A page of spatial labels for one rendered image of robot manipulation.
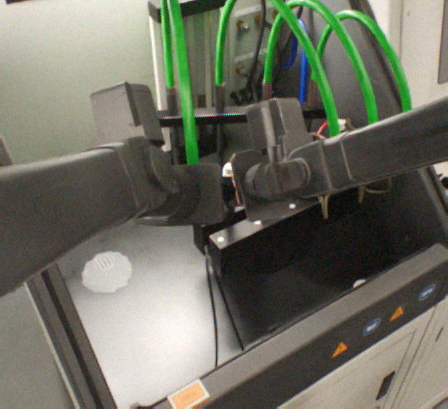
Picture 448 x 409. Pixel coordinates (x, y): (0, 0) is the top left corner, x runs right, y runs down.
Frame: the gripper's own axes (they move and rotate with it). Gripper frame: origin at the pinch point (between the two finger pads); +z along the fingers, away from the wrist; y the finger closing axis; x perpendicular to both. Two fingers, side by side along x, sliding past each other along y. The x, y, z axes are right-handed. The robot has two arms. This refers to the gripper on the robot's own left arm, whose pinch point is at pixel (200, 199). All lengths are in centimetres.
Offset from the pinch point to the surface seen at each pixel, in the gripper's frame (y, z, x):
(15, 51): 33.0, 7.9, -26.1
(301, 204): -9.1, 34.7, -0.6
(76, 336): 16.8, -1.5, 17.1
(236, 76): 5, 44, -30
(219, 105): 4.9, 29.6, -19.8
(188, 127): -1.3, -8.3, -7.7
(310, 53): -14.3, 5.0, -19.2
